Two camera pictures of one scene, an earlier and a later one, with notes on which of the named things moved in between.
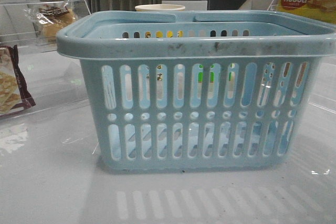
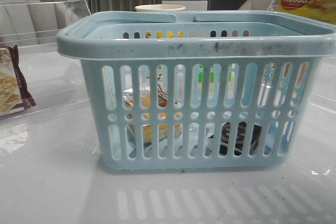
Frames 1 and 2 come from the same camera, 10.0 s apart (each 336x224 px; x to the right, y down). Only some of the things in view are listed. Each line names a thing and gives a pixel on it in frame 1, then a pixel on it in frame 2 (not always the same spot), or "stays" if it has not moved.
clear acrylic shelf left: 30,17 stays
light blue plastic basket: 199,91 stays
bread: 50,20 to 145,99
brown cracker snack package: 14,94 stays
